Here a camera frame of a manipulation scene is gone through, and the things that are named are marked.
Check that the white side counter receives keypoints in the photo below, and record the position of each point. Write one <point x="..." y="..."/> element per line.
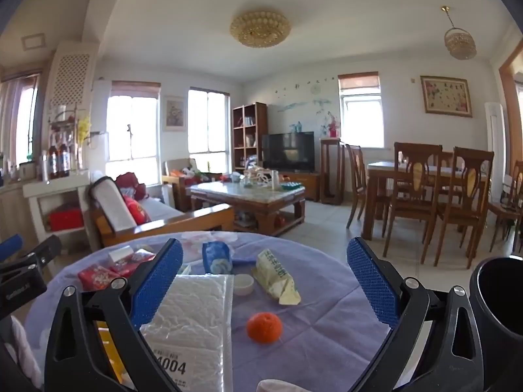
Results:
<point x="57" y="188"/>

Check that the clear plastic wrapper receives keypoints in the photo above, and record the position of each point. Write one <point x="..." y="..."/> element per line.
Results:
<point x="196" y="239"/>

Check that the red snack packets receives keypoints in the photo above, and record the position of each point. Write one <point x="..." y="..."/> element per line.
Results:
<point x="130" y="259"/>

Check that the metal bottle rack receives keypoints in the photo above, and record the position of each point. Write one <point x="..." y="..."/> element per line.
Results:
<point x="67" y="124"/>

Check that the crystal pendant lamp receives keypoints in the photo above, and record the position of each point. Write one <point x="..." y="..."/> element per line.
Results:
<point x="460" y="43"/>

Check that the black trash bin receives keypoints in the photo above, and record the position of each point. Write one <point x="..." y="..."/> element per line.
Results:
<point x="502" y="314"/>

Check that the dark glass bottle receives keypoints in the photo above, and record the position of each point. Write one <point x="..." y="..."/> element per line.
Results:
<point x="64" y="158"/>
<point x="53" y="159"/>

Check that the red packet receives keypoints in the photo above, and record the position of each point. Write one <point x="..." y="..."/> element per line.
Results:
<point x="96" y="276"/>

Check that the yellow packet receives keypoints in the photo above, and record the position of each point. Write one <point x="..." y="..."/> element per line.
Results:
<point x="108" y="347"/>

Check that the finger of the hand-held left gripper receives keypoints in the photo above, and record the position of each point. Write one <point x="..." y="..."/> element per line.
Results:
<point x="45" y="251"/>
<point x="10" y="247"/>

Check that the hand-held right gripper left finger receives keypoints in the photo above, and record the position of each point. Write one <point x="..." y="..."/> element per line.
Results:
<point x="157" y="290"/>

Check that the white lattice cabinet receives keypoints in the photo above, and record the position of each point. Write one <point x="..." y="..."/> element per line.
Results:
<point x="73" y="77"/>

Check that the person's left hand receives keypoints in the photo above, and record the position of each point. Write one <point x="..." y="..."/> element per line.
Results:
<point x="26" y="355"/>

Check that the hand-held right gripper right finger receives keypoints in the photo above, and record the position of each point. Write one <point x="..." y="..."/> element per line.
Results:
<point x="372" y="284"/>

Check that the small white cup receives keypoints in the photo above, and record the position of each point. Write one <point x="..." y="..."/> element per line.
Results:
<point x="243" y="285"/>

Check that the wooden dining chair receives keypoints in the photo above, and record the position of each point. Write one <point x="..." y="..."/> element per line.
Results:
<point x="412" y="208"/>
<point x="504" y="208"/>
<point x="465" y="212"/>
<point x="357" y="171"/>

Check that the wooden armchair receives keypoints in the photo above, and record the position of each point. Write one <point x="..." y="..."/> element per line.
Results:
<point x="175" y="167"/>

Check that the red box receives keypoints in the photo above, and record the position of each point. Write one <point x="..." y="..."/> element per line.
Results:
<point x="65" y="219"/>

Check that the flat screen television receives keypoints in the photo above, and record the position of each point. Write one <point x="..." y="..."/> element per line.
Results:
<point x="288" y="151"/>

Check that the red bag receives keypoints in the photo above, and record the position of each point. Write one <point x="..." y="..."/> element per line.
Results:
<point x="130" y="183"/>

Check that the white bubble mailer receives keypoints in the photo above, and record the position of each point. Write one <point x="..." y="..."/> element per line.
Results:
<point x="196" y="314"/>

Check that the wooden door frame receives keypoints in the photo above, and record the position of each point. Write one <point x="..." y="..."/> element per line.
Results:
<point x="508" y="102"/>

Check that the tall wooden plant stand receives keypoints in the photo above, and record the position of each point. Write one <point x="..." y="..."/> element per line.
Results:
<point x="331" y="171"/>

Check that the blue snack packet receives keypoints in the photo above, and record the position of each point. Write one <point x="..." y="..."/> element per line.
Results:
<point x="216" y="257"/>

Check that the wooden bookshelf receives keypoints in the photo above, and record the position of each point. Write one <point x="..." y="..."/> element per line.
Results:
<point x="237" y="130"/>

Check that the red cushion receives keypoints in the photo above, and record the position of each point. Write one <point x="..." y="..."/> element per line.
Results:
<point x="137" y="210"/>

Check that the orange tangerine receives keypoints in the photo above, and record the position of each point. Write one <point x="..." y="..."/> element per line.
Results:
<point x="264" y="327"/>

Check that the purple tablecloth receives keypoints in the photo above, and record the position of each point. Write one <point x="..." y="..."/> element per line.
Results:
<point x="327" y="335"/>

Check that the window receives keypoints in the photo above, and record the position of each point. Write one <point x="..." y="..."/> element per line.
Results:
<point x="361" y="118"/>
<point x="208" y="126"/>
<point x="130" y="130"/>
<point x="22" y="122"/>

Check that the green tray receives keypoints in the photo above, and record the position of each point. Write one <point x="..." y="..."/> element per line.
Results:
<point x="293" y="186"/>

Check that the large framed floral picture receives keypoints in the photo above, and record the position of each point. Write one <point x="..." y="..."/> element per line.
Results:
<point x="446" y="96"/>

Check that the yellow-green snack packet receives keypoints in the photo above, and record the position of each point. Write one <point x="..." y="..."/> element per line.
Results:
<point x="273" y="277"/>

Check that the gold ceiling lamp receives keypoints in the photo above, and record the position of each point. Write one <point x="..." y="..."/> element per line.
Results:
<point x="260" y="28"/>

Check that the wooden dining table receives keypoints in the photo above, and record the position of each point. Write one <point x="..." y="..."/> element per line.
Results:
<point x="378" y="171"/>

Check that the wooden sofa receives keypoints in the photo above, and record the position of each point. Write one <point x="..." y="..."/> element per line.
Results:
<point x="184" y="220"/>

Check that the white standing air conditioner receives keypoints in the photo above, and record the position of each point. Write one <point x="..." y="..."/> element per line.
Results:
<point x="495" y="151"/>

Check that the small framed picture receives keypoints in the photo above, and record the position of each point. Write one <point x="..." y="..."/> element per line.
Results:
<point x="174" y="113"/>

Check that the red vase with flowers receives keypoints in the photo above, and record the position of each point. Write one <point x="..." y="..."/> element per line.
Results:
<point x="333" y="130"/>

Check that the wooden coffee table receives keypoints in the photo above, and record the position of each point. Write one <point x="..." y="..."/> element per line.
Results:
<point x="245" y="198"/>

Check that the white tissue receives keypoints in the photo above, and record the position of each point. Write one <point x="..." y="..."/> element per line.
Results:
<point x="280" y="387"/>

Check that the wooden television stand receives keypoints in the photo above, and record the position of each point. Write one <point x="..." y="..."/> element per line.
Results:
<point x="312" y="186"/>

